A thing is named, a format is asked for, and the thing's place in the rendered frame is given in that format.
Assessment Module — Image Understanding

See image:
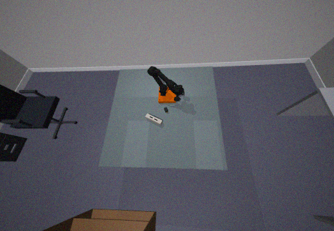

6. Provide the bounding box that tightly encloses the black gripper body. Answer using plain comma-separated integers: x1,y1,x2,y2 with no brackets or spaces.
174,85,182,101

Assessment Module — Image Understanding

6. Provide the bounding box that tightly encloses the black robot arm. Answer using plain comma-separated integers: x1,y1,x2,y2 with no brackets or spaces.
147,66,184,96

